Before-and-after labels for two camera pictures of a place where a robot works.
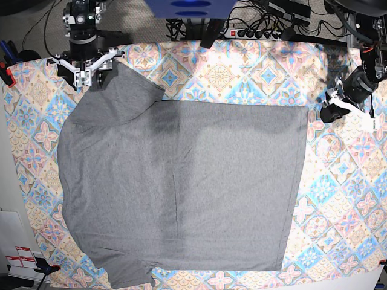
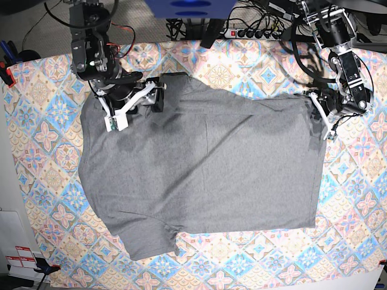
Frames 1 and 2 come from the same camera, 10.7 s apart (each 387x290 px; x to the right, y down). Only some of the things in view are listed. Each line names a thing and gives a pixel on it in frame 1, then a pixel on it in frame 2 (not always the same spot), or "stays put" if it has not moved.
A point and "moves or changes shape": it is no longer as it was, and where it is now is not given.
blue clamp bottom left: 43,267 stays put
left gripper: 83,57 -> 118,94
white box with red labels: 17,261 stays put
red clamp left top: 11,78 stays put
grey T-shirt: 150,182 moves or changes shape
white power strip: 253,34 stays put
